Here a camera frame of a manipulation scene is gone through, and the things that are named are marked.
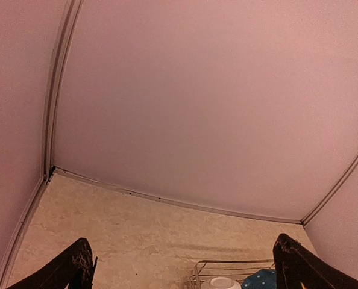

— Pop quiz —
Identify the blue polka dot plate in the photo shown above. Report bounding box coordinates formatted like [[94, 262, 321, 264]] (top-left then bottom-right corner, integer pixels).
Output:
[[241, 269, 277, 289]]

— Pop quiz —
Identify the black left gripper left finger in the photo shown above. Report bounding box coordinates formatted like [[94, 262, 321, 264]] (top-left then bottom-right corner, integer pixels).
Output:
[[10, 238, 98, 289]]

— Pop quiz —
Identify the aluminium corner post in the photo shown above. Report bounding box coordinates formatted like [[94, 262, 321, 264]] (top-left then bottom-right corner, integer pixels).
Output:
[[301, 151, 358, 228], [0, 1, 82, 288]]

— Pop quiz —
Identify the left aluminium corner post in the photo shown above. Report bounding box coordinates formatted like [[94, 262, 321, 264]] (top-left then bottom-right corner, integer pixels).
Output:
[[0, 1, 82, 288]]

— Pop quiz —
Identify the right aluminium corner post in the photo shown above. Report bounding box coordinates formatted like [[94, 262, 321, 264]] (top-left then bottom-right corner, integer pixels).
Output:
[[301, 151, 358, 228]]

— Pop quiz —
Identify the metal wire dish rack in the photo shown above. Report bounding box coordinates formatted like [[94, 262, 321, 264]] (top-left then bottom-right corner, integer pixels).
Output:
[[184, 259, 275, 288]]

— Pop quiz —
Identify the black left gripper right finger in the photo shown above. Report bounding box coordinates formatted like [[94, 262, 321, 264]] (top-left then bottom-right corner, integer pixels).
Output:
[[273, 233, 358, 289]]

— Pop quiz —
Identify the teal white ceramic bowl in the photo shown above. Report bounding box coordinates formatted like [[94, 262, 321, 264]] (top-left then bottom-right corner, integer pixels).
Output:
[[201, 276, 242, 289]]

